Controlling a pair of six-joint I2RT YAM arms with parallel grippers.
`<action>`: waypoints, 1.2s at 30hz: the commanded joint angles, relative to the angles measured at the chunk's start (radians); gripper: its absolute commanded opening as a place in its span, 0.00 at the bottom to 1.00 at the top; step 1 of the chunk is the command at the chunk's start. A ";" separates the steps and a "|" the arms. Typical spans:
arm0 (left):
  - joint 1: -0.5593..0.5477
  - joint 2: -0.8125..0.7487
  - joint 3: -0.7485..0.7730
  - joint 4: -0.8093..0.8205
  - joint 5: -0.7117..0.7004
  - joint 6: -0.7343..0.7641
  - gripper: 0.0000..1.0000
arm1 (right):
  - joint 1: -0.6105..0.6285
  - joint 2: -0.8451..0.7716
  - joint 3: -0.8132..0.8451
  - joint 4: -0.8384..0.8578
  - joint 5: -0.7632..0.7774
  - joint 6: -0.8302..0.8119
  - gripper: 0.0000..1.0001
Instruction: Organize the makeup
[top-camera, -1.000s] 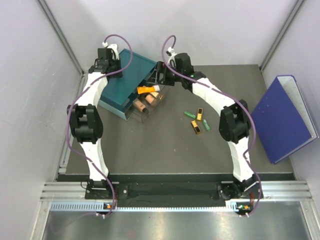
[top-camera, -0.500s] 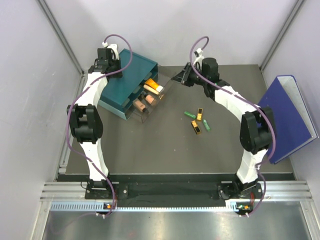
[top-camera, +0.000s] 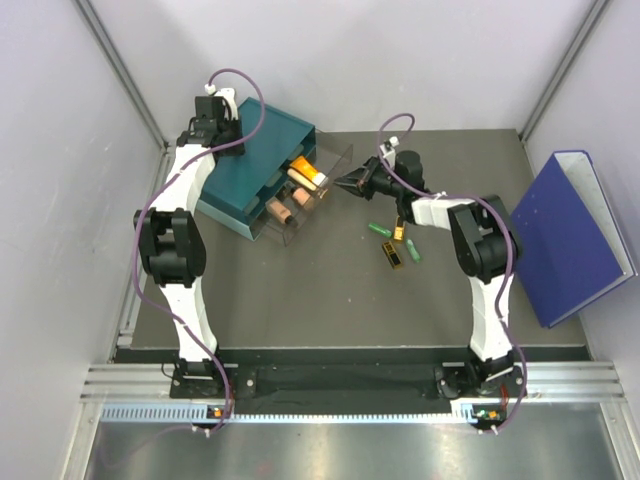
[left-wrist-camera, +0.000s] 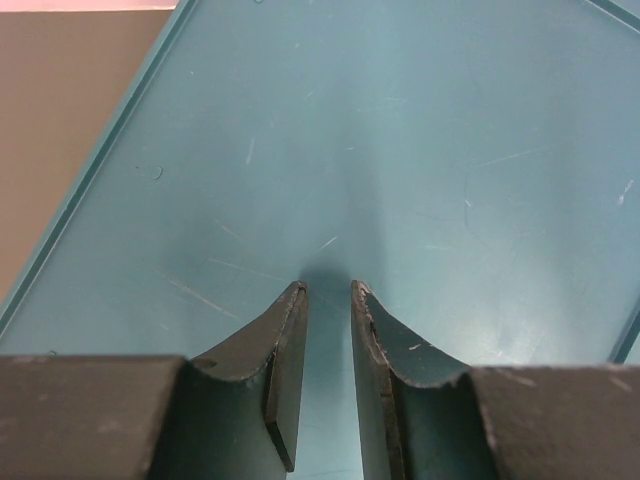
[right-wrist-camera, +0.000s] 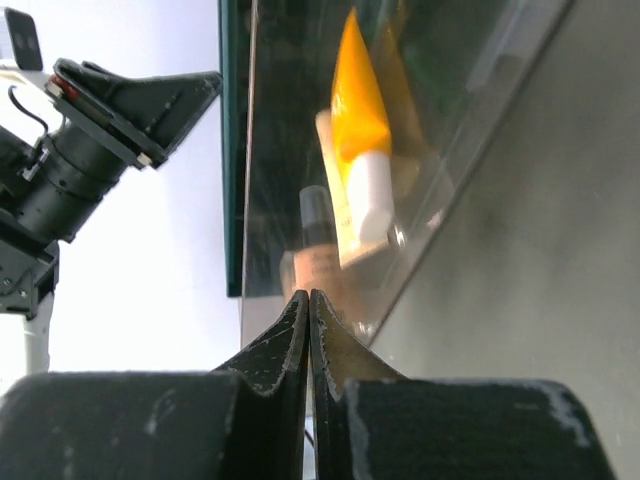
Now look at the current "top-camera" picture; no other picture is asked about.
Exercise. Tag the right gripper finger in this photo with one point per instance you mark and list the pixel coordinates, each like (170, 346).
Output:
(358, 175)
(350, 186)

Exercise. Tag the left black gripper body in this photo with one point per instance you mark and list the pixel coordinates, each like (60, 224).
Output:
(379, 180)

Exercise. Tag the green lipstick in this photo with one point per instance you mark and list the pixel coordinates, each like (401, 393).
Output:
(386, 233)
(415, 255)

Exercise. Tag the small foundation bottle dropper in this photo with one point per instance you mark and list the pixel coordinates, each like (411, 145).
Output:
(299, 195)

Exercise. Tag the orange cream tube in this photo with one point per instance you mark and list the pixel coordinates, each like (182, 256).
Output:
(302, 165)

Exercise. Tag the teal drawer organizer box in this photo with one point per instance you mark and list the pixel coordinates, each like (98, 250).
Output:
(236, 192)

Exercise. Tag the clear drawer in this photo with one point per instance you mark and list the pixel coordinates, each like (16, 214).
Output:
(289, 198)

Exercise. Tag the foundation bottle black cap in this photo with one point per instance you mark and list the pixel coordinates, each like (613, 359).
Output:
(280, 212)

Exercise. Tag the gold black lipstick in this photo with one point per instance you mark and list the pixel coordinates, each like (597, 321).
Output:
(392, 255)

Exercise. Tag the beige concealer tube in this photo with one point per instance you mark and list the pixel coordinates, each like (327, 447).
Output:
(301, 179)

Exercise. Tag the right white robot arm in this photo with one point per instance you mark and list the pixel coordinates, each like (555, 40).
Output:
(486, 246)

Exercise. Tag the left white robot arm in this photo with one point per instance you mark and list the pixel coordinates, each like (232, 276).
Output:
(173, 255)

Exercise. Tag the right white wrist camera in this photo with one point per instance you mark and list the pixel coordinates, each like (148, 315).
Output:
(388, 147)

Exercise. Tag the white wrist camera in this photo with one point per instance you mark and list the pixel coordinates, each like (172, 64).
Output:
(228, 94)
(388, 147)

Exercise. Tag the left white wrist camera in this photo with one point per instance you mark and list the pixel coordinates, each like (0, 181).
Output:
(228, 94)

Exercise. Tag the blue ring binder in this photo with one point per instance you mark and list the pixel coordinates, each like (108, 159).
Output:
(573, 249)

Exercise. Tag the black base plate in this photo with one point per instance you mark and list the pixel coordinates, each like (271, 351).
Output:
(362, 389)

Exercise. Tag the aluminium frame rail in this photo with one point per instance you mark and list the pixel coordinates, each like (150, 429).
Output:
(145, 393)

